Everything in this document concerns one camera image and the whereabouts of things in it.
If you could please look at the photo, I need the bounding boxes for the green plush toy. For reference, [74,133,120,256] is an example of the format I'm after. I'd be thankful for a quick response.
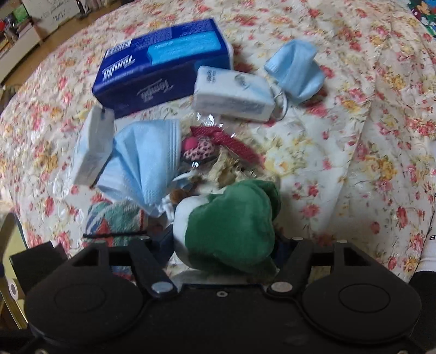
[172,180,281,276]

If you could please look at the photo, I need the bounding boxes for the floral bedspread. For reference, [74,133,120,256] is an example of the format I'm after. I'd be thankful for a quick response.
[0,0,436,290]

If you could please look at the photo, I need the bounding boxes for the white tissue pack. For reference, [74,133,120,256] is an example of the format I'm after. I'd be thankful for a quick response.
[192,65,276,121]
[71,105,116,187]

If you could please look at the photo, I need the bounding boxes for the blue tissue box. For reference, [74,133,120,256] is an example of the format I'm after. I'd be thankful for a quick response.
[92,18,234,118]

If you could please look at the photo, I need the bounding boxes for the wooden frame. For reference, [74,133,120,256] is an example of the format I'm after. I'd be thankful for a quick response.
[0,214,28,327]

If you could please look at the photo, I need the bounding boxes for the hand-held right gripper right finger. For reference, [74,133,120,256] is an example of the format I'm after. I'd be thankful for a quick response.
[266,236,385,297]

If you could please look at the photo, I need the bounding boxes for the colourful printed blanket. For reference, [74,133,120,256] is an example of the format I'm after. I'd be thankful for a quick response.
[407,0,436,38]

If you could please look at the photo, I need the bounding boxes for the low white shelf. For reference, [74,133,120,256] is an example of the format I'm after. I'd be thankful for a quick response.
[0,20,43,84]

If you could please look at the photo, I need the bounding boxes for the person's dark trousers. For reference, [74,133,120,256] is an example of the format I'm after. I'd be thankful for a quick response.
[409,269,436,344]

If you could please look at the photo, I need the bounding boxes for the black box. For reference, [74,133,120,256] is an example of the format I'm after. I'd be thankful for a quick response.
[8,242,69,293]

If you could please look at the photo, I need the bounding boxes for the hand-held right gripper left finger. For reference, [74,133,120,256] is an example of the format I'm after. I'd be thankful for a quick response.
[70,226,178,298]

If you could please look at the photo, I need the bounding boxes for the white drawer cabinet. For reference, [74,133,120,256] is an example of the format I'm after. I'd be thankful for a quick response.
[27,0,82,39]

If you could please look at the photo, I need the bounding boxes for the green patterned cloth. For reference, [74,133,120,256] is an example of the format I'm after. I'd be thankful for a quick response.
[87,201,171,239]

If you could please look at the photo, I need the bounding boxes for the blue face mask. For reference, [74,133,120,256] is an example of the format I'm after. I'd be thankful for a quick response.
[264,38,326,120]
[97,119,183,218]

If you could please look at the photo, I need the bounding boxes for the clear bag with red ribbon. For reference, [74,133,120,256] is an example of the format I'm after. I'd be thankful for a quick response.
[170,114,283,201]

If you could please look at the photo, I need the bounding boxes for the person's white printed clothing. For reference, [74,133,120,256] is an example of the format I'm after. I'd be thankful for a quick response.
[412,225,436,276]

